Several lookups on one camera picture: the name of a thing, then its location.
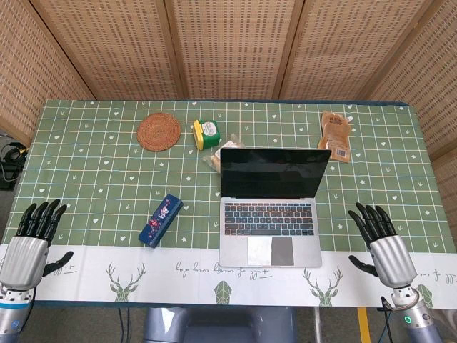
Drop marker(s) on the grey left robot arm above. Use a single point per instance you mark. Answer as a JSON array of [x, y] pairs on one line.
[[12, 318]]

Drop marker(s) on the clear bag of bread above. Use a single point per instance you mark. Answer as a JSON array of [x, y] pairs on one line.
[[214, 159]]

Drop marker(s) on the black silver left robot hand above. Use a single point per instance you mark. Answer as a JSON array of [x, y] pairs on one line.
[[25, 259]]

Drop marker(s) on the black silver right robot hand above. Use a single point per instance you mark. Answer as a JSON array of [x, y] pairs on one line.
[[391, 261]]

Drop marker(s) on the green yellow lidded container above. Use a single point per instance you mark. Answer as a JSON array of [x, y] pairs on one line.
[[207, 135]]

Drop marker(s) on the green checked tablecloth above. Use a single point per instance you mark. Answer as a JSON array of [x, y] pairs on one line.
[[107, 171]]

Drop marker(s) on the brown spout pouch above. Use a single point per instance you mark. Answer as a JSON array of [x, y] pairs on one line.
[[335, 137]]

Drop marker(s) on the bamboo folding screen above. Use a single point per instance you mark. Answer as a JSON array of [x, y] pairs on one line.
[[232, 46]]

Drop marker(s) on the blue flower print box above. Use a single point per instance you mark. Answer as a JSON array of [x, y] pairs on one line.
[[160, 221]]

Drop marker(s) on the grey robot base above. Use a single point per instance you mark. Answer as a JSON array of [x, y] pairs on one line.
[[218, 325]]

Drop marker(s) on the round woven rattan coaster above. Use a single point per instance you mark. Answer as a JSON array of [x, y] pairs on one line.
[[158, 131]]

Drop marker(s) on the silver laptop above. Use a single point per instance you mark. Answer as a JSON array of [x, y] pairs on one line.
[[267, 232]]

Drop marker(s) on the metal table leg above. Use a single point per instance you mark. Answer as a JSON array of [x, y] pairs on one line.
[[316, 325]]

